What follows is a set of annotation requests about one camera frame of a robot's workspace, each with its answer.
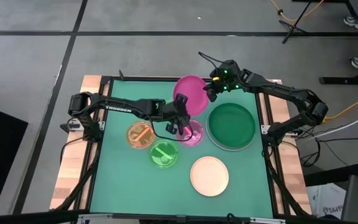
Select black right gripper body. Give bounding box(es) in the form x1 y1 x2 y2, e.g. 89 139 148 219
209 60 244 93

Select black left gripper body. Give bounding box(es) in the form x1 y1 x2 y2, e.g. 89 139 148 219
163 93 193 133

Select opaque magenta plate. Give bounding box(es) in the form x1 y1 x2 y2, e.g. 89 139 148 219
172 74 210 118

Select clear pink plastic plate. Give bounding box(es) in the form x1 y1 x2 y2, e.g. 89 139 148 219
176 119 205 147

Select large dark green plate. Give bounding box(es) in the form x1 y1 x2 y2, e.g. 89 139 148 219
208 102 257 149

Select clear orange plastic plate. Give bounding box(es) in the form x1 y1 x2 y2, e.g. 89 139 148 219
126 120 156 149

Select cream plastic plate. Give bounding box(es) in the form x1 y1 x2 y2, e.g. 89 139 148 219
190 156 230 197

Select green table mat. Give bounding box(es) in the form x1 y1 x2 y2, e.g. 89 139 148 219
89 79 275 218

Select black tripod stand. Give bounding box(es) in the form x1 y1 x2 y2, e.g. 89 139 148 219
278 0 326 44

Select small silver box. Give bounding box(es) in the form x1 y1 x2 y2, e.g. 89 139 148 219
60 122 84 134

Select black desk legs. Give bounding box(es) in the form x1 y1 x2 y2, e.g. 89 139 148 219
318 0 358 85

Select white cardboard box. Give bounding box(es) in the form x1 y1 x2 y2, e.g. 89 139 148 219
305 182 347 220

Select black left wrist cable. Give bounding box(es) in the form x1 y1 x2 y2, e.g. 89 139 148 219
129 104 195 142

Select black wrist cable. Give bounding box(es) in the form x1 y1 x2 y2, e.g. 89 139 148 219
129 104 195 142
197 51 229 68

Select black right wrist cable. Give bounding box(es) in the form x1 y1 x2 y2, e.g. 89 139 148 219
197 51 229 68

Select black table frame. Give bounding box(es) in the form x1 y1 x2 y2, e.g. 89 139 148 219
73 74 291 218

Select yellow cable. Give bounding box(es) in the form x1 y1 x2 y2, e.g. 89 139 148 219
324 90 358 121
269 0 326 22

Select black camera rig bar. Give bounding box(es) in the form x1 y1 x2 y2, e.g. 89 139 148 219
0 210 358 224

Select white cable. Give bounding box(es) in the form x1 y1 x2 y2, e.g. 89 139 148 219
303 108 358 141

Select black floor cable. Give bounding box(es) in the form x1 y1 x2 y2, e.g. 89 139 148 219
300 136 358 169

